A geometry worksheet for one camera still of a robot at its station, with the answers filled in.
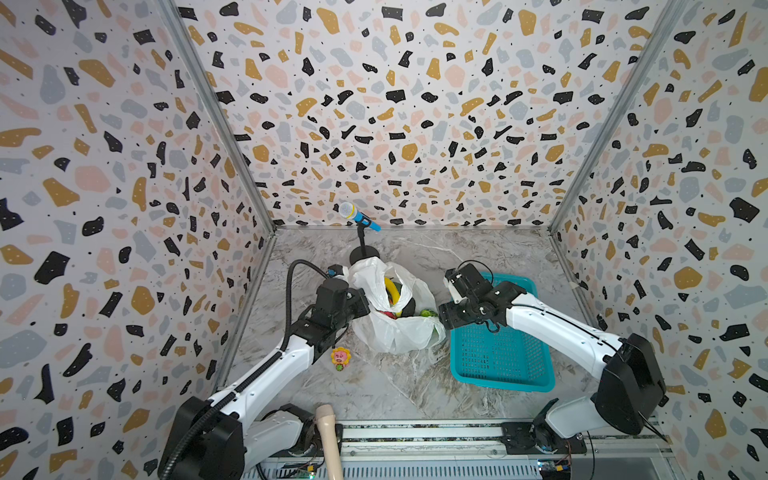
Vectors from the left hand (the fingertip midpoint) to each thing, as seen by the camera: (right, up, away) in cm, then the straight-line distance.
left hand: (370, 289), depth 82 cm
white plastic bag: (+9, -13, -1) cm, 15 cm away
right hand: (+21, -6, +2) cm, 22 cm away
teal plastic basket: (+40, -22, +7) cm, 46 cm away
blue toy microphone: (-7, +23, +8) cm, 25 cm away
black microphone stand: (-5, +11, +27) cm, 30 cm away
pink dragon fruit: (+5, -6, -3) cm, 9 cm away
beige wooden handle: (-9, -33, -9) cm, 35 cm away
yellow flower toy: (-8, -19, +2) cm, 21 cm away
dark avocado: (+11, -7, +12) cm, 18 cm away
